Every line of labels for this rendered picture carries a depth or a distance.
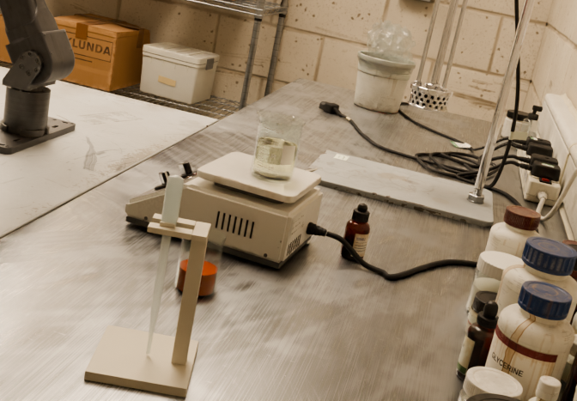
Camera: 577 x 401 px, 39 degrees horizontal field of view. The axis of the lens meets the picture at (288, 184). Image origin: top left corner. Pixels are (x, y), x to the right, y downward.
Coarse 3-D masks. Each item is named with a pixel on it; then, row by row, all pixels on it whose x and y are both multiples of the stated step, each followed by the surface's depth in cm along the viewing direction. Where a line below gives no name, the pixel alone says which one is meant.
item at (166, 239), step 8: (168, 176) 63; (168, 240) 64; (168, 248) 65; (160, 256) 65; (160, 264) 65; (160, 272) 65; (160, 280) 65; (160, 288) 65; (160, 296) 66; (152, 304) 66; (160, 304) 66; (152, 312) 66; (152, 320) 66; (152, 328) 67; (152, 336) 67
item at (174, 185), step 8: (176, 176) 63; (168, 184) 63; (176, 184) 63; (168, 192) 63; (176, 192) 63; (168, 200) 63; (176, 200) 63; (168, 208) 63; (176, 208) 63; (168, 216) 63; (176, 216) 64
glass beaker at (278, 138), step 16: (272, 112) 95; (272, 128) 91; (288, 128) 91; (256, 144) 93; (272, 144) 91; (288, 144) 92; (256, 160) 93; (272, 160) 92; (288, 160) 92; (256, 176) 93; (272, 176) 92; (288, 176) 93
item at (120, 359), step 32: (160, 224) 63; (192, 224) 65; (192, 256) 64; (192, 288) 65; (192, 320) 66; (96, 352) 66; (128, 352) 67; (160, 352) 68; (192, 352) 69; (128, 384) 64; (160, 384) 64
